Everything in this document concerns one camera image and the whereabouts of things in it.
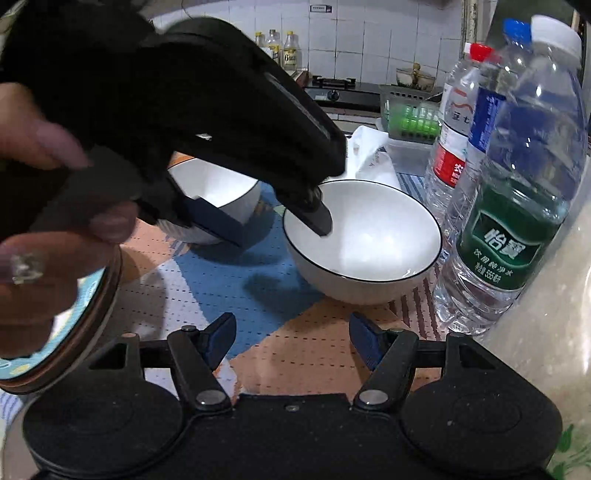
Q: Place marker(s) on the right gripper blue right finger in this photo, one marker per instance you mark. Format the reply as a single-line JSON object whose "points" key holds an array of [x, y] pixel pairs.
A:
{"points": [[389, 355]]}

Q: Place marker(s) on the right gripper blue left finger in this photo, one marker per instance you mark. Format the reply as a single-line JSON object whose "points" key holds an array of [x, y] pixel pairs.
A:
{"points": [[195, 355]]}

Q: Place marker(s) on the white ribbed bowl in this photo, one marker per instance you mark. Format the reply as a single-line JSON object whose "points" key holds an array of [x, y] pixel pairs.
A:
{"points": [[235, 194], [383, 244]]}

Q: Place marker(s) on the teal egg plate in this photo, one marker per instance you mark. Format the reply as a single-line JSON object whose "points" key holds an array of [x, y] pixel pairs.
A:
{"points": [[74, 334]]}

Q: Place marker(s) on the person's left hand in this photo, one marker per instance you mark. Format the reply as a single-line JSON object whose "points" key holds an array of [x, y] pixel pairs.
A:
{"points": [[41, 264]]}

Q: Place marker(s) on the colourful patchwork tablecloth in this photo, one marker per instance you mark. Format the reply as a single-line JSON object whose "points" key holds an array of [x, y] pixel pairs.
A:
{"points": [[290, 339]]}

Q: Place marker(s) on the cooking oil bottle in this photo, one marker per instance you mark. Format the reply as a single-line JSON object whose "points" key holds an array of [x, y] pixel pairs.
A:
{"points": [[290, 52]]}

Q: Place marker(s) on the black gas stove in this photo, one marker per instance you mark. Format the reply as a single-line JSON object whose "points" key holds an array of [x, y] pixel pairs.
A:
{"points": [[346, 93]]}

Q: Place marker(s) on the rice sack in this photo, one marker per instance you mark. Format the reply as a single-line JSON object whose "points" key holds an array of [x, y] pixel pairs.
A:
{"points": [[545, 337]]}

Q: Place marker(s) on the red label water bottle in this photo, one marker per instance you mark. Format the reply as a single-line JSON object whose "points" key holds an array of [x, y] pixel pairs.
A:
{"points": [[456, 113]]}

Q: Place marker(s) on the white tissue pack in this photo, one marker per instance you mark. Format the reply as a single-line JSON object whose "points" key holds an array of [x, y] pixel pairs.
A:
{"points": [[366, 158]]}

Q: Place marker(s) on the green plastic basket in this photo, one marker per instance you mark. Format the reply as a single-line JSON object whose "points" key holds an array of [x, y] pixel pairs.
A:
{"points": [[409, 115]]}

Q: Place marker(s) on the green label water bottle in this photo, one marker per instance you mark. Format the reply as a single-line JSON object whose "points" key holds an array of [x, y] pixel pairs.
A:
{"points": [[524, 189]]}

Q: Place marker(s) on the blue label water bottle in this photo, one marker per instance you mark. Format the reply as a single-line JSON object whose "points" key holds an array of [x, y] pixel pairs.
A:
{"points": [[498, 74]]}

